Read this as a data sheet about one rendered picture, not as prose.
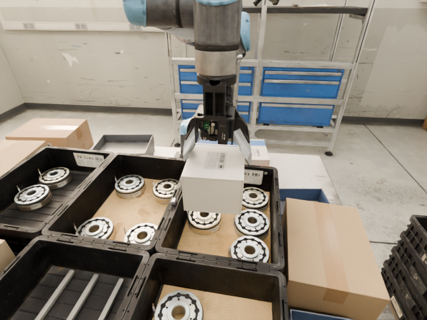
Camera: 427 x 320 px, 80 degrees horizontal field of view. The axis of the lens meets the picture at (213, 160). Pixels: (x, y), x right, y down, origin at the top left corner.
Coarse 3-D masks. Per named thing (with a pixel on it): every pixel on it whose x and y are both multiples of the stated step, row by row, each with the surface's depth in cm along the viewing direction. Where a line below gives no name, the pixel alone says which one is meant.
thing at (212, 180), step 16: (208, 144) 59; (192, 160) 53; (208, 160) 53; (224, 160) 53; (240, 160) 53; (192, 176) 48; (208, 176) 48; (224, 176) 48; (240, 176) 48; (192, 192) 50; (208, 192) 50; (224, 192) 49; (240, 192) 49; (192, 208) 52; (208, 208) 52; (224, 208) 51; (240, 208) 51
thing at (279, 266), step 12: (252, 168) 87; (264, 168) 87; (276, 180) 81; (180, 192) 76; (276, 192) 76; (276, 204) 73; (168, 216) 68; (276, 216) 68; (168, 228) 64; (276, 228) 64; (276, 240) 61; (156, 252) 59; (168, 252) 58; (180, 252) 59; (192, 252) 58; (240, 264) 56; (252, 264) 55; (264, 264) 55; (276, 264) 55
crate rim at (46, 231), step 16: (112, 160) 91; (176, 160) 91; (96, 176) 83; (80, 192) 76; (176, 192) 76; (64, 208) 70; (48, 224) 65; (160, 224) 66; (80, 240) 61; (96, 240) 61; (112, 240) 61
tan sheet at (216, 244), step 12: (228, 216) 81; (228, 228) 77; (180, 240) 73; (192, 240) 73; (204, 240) 73; (216, 240) 73; (228, 240) 73; (264, 240) 73; (204, 252) 70; (216, 252) 70
